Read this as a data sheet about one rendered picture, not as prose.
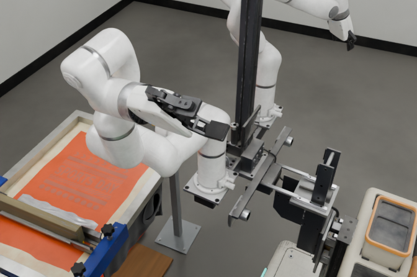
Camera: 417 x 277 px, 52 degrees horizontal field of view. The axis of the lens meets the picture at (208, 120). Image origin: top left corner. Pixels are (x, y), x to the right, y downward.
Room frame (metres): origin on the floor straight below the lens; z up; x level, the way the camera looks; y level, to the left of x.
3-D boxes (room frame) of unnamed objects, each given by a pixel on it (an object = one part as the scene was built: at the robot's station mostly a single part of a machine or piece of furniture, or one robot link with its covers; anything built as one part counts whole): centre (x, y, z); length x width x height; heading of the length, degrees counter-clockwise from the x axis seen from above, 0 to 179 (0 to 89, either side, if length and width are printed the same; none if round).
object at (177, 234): (1.59, 0.19, 0.48); 0.22 x 0.22 x 0.96; 66
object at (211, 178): (1.01, -0.02, 1.21); 0.16 x 0.13 x 0.15; 61
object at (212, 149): (1.02, 0.00, 1.37); 0.13 x 0.10 x 0.16; 56
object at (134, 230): (1.10, 0.34, 0.77); 0.46 x 0.09 x 0.36; 156
